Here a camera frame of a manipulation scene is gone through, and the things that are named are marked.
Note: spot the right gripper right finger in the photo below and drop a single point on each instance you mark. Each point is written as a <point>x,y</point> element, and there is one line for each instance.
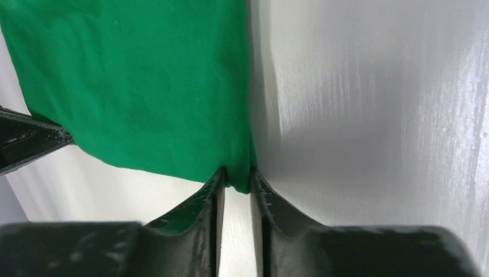
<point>290,243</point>

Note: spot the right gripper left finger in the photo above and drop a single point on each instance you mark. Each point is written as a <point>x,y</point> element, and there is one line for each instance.
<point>183,242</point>

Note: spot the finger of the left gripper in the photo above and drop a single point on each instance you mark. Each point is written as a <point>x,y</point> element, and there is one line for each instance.
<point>25,139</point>

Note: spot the green t shirt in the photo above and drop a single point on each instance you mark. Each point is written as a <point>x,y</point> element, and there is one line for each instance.
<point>159,86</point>

